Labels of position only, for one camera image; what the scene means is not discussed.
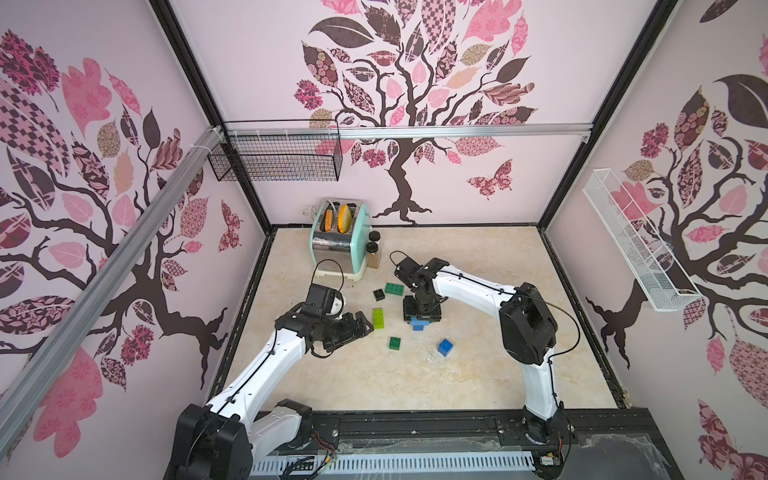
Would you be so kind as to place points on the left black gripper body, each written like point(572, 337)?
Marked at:
point(334, 330)

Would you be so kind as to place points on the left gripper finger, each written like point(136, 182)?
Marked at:
point(337, 341)
point(360, 323)

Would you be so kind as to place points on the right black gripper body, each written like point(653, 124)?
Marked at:
point(420, 306)

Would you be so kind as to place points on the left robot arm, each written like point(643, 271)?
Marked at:
point(224, 438)

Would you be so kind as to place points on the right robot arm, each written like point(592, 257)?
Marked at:
point(528, 331)

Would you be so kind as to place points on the lime green long lego brick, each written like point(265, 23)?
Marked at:
point(378, 318)

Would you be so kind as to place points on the dark green long lego brick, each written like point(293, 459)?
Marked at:
point(394, 289)

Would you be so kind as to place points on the blue lego brick right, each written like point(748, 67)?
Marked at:
point(445, 347)

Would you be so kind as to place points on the mint green toaster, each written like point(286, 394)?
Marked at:
point(339, 235)

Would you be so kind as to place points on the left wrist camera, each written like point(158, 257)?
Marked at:
point(323, 302)

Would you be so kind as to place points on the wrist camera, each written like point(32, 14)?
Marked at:
point(409, 273)
point(323, 302)

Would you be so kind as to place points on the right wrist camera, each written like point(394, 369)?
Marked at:
point(409, 273)

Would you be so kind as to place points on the white cable duct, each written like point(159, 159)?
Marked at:
point(368, 465)

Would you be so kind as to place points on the black wire basket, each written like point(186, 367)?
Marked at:
point(279, 150)

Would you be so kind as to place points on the aluminium rail left wall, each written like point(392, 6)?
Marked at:
point(29, 388)

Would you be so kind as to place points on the aluminium rail wall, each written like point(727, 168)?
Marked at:
point(398, 132)
point(29, 388)

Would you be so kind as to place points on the aluminium rail back wall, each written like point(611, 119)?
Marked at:
point(398, 132)

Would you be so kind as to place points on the white wire shelf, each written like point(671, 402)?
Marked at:
point(624, 209)

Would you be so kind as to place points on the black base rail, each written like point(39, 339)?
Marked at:
point(507, 427)

